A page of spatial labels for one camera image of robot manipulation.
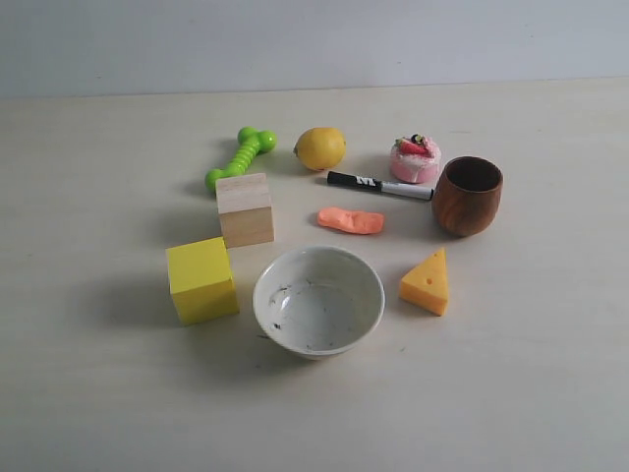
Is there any green bone toy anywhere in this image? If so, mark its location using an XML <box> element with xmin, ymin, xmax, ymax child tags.
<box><xmin>204</xmin><ymin>127</ymin><xmax>277</xmax><ymax>192</ymax></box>

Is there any black white marker pen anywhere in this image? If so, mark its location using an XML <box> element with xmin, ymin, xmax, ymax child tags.
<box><xmin>326</xmin><ymin>171</ymin><xmax>434</xmax><ymax>201</ymax></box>

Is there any pink toy cake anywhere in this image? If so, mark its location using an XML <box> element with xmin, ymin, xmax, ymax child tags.
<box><xmin>389</xmin><ymin>134</ymin><xmax>441</xmax><ymax>184</ymax></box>

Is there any yellow toy cheese wedge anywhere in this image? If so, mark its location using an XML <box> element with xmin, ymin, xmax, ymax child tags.
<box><xmin>399</xmin><ymin>248</ymin><xmax>449</xmax><ymax>317</ymax></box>

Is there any natural wooden cube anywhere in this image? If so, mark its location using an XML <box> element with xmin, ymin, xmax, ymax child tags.
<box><xmin>215</xmin><ymin>173</ymin><xmax>275</xmax><ymax>249</ymax></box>

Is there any yellow lemon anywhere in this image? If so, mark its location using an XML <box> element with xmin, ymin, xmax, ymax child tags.
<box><xmin>293</xmin><ymin>127</ymin><xmax>346</xmax><ymax>171</ymax></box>

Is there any brown wooden cup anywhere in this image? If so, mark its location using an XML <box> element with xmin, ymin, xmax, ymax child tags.
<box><xmin>431</xmin><ymin>156</ymin><xmax>503</xmax><ymax>237</ymax></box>

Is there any white ceramic bowl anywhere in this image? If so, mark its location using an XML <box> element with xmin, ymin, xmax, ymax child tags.
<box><xmin>252</xmin><ymin>245</ymin><xmax>386</xmax><ymax>360</ymax></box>

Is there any orange putty lump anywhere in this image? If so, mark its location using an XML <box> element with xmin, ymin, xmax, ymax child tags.
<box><xmin>316</xmin><ymin>206</ymin><xmax>384</xmax><ymax>235</ymax></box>

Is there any yellow cube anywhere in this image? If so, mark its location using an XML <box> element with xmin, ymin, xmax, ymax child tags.
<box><xmin>166</xmin><ymin>237</ymin><xmax>240</xmax><ymax>325</ymax></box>

